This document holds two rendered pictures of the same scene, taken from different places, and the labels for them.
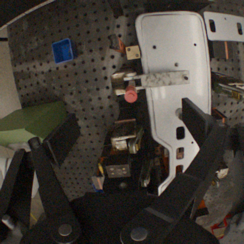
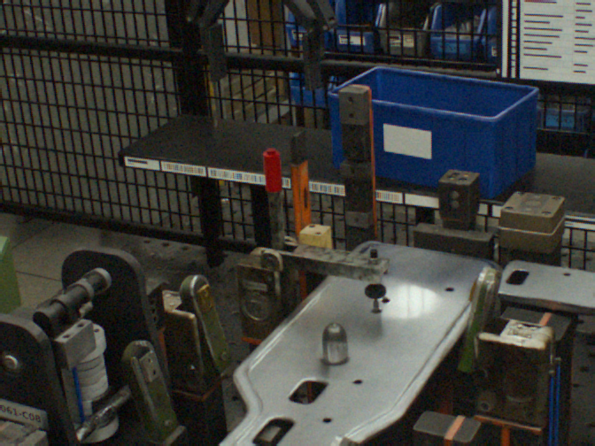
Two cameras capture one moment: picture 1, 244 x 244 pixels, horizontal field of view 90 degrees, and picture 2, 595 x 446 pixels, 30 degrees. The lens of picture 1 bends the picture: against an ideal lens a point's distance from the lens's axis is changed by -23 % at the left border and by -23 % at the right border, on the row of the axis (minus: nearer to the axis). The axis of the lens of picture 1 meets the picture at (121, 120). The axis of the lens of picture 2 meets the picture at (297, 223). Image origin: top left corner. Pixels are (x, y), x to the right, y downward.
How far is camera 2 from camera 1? 1.42 m
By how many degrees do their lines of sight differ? 82
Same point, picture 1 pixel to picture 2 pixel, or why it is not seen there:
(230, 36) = (560, 296)
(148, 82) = (305, 251)
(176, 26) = (428, 265)
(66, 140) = (218, 48)
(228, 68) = not seen: outside the picture
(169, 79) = (343, 257)
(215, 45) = (511, 313)
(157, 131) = (253, 369)
